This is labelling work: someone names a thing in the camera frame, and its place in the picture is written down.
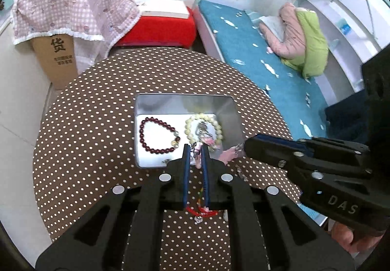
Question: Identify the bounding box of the teal printed bed sheet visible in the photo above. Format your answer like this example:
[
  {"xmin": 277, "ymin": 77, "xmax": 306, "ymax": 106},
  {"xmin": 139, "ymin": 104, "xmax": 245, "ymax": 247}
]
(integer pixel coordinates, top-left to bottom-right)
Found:
[{"xmin": 198, "ymin": 0, "xmax": 332, "ymax": 140}]

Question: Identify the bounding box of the pink quilt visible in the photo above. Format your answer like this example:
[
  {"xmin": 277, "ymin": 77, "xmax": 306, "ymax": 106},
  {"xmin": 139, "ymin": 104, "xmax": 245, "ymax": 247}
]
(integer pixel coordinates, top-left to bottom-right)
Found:
[{"xmin": 259, "ymin": 4, "xmax": 308, "ymax": 58}]

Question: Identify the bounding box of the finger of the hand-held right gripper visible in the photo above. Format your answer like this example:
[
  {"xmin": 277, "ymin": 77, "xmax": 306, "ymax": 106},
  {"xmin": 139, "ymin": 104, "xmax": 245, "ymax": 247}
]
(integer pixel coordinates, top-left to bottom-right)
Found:
[
  {"xmin": 297, "ymin": 136, "xmax": 371, "ymax": 159},
  {"xmin": 244, "ymin": 134, "xmax": 371, "ymax": 191}
]

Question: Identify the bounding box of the pink flower charm bracelet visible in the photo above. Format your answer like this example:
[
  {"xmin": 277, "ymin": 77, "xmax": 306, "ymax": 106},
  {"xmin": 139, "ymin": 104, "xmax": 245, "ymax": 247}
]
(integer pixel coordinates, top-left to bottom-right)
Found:
[{"xmin": 195, "ymin": 122, "xmax": 223, "ymax": 150}]

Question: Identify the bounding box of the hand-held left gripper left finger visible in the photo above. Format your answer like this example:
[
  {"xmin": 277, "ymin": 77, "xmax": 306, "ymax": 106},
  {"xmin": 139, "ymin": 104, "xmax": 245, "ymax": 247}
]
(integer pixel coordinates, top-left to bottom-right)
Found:
[{"xmin": 35, "ymin": 143, "xmax": 193, "ymax": 271}]

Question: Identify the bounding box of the green quilt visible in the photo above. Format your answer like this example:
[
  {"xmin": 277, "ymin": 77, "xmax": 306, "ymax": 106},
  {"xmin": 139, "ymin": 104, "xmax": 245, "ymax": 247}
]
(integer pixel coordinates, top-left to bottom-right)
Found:
[{"xmin": 282, "ymin": 9, "xmax": 330, "ymax": 79}]

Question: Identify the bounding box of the red string bracelet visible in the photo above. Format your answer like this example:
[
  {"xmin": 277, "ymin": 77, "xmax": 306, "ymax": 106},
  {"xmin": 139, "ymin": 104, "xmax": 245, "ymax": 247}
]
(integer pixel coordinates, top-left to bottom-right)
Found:
[{"xmin": 186, "ymin": 187, "xmax": 219, "ymax": 224}]

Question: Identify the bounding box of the white flat board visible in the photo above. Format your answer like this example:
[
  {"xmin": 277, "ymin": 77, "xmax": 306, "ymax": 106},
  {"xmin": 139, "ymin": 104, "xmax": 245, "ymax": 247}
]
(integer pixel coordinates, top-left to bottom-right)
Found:
[{"xmin": 136, "ymin": 0, "xmax": 190, "ymax": 19}]

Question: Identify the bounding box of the cream bead bracelet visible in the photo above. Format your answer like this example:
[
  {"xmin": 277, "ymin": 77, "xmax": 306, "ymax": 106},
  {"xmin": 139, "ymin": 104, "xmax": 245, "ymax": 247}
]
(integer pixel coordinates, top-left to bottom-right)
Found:
[{"xmin": 185, "ymin": 113, "xmax": 224, "ymax": 150}]

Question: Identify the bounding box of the red stool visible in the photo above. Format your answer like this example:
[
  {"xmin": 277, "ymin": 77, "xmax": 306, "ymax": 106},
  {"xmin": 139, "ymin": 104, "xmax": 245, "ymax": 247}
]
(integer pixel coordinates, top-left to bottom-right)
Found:
[{"xmin": 114, "ymin": 6, "xmax": 197, "ymax": 49}]

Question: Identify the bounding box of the rectangular metal tin box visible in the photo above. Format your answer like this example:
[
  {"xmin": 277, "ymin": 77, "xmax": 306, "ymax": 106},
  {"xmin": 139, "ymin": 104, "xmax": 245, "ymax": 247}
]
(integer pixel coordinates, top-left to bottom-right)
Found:
[{"xmin": 133, "ymin": 93, "xmax": 246, "ymax": 168}]

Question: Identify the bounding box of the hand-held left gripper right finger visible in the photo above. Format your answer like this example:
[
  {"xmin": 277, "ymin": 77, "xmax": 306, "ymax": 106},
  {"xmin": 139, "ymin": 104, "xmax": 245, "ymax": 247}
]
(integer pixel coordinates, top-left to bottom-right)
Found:
[{"xmin": 202, "ymin": 144, "xmax": 355, "ymax": 271}]

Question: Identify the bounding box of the pink flower pendant chain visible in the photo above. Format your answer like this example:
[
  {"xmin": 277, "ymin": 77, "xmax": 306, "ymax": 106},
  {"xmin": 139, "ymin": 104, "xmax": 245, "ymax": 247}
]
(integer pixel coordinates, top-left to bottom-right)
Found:
[{"xmin": 220, "ymin": 143, "xmax": 246, "ymax": 166}]

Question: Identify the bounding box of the dark red bead bracelet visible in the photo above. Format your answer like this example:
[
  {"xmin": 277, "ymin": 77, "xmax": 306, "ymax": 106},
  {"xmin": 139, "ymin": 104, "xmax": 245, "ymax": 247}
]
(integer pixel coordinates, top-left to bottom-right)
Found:
[{"xmin": 139, "ymin": 117, "xmax": 181, "ymax": 153}]

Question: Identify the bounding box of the person's right hand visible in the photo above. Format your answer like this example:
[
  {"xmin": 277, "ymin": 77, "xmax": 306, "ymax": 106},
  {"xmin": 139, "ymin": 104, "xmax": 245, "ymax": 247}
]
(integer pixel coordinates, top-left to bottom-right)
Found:
[{"xmin": 331, "ymin": 219, "xmax": 386, "ymax": 256}]

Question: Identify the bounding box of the white pillow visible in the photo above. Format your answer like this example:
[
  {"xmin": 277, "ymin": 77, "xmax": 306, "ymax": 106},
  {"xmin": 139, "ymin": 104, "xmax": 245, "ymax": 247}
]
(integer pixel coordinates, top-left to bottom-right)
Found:
[{"xmin": 259, "ymin": 15, "xmax": 285, "ymax": 43}]

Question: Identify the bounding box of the pink checked cloth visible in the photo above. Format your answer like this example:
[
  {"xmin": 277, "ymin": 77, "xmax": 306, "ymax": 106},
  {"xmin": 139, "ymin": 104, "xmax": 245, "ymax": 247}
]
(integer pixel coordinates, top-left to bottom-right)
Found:
[{"xmin": 11, "ymin": 0, "xmax": 142, "ymax": 67}]

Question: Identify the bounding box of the round brown polka dot table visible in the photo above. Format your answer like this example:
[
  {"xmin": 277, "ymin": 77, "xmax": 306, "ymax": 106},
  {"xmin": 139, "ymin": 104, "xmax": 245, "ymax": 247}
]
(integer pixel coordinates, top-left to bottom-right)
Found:
[{"xmin": 32, "ymin": 47, "xmax": 305, "ymax": 271}]

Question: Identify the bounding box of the dark navy garment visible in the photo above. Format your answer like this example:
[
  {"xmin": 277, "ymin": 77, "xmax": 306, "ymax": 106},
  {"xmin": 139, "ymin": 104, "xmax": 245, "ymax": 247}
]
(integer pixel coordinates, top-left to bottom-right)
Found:
[{"xmin": 324, "ymin": 90, "xmax": 371, "ymax": 140}]

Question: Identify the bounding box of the brown cardboard box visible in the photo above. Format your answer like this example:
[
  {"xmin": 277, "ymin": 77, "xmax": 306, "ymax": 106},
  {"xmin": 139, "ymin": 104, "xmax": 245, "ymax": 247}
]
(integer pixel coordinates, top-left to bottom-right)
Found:
[{"xmin": 30, "ymin": 34, "xmax": 78, "ymax": 90}]

